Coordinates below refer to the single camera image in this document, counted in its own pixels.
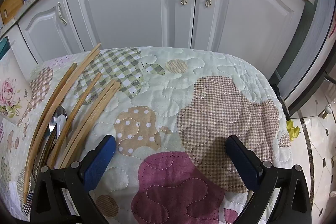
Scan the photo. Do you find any bundle of wooden chopsticks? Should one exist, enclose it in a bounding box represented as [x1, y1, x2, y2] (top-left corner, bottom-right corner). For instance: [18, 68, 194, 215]
[23, 43, 121, 205]

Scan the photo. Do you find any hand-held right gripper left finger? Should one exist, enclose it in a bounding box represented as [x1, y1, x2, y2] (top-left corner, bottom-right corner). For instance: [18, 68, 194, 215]
[30, 134, 117, 224]

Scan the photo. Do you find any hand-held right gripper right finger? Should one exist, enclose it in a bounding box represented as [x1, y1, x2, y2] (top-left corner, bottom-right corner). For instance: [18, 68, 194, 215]
[225, 135, 313, 224]

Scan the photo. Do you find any yellow cloth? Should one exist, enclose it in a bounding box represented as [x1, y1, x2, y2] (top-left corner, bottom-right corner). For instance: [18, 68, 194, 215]
[286, 120, 301, 140]

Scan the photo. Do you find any wooden cutting board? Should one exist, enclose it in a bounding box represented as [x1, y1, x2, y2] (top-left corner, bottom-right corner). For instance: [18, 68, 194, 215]
[0, 0, 36, 26]

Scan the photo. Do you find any metal fork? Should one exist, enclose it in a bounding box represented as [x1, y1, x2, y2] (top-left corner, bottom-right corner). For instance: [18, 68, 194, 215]
[22, 135, 57, 214]

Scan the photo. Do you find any white cabinet door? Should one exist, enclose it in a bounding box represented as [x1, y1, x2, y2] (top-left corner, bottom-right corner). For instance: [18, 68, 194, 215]
[18, 0, 85, 63]
[62, 0, 199, 51]
[189, 0, 307, 73]
[8, 25, 38, 65]

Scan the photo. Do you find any white plastic spoon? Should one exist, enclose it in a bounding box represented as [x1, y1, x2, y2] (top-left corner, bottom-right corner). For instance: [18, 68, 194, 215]
[55, 114, 67, 147]

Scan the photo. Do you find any patchwork quilted blanket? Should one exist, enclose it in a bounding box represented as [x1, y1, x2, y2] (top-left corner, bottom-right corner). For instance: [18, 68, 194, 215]
[0, 46, 294, 224]

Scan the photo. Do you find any metal spoon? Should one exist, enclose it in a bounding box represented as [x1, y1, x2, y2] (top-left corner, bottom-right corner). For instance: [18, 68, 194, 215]
[48, 105, 68, 138]

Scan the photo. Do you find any teal plastic utensil cup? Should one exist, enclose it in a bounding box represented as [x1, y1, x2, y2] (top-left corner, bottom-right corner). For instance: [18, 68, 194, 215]
[0, 35, 32, 125]

